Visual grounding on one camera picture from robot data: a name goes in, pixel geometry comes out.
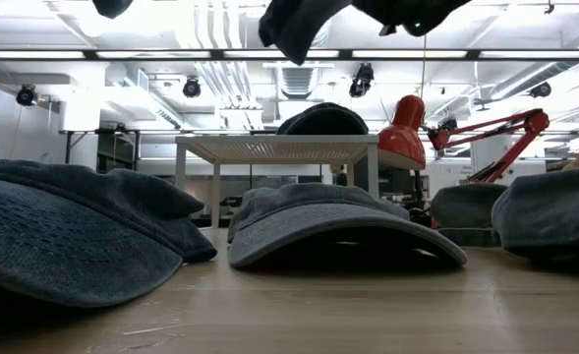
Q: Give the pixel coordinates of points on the grey cotton cap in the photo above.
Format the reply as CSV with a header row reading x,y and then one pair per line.
x,y
466,206
318,221
554,211

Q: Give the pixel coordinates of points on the dark blue denim cap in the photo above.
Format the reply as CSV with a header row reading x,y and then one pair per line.
x,y
294,29

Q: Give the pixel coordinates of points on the dark navy cap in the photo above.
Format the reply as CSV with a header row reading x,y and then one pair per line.
x,y
73,236

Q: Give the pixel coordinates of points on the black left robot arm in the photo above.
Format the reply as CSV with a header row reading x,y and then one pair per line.
x,y
112,7

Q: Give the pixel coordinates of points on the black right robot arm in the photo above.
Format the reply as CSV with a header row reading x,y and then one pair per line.
x,y
431,15

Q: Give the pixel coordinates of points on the white perforated shelf rack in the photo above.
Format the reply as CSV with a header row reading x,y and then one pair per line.
x,y
279,147

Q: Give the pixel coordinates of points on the ceiling air vent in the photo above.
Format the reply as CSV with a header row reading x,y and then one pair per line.
x,y
296,81

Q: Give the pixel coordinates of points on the red desk lamp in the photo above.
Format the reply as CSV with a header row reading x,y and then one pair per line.
x,y
402,142

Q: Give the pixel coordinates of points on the black ceiling spotlight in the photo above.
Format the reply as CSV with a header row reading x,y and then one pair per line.
x,y
26,95
362,80
540,89
191,87

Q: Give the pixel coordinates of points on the black-legged background table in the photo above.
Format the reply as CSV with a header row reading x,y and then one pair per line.
x,y
117,132

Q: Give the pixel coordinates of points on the black overhead light bar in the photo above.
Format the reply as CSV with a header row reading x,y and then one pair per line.
x,y
90,54

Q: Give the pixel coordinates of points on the black aluminium frame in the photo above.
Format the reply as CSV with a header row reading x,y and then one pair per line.
x,y
466,238
205,222

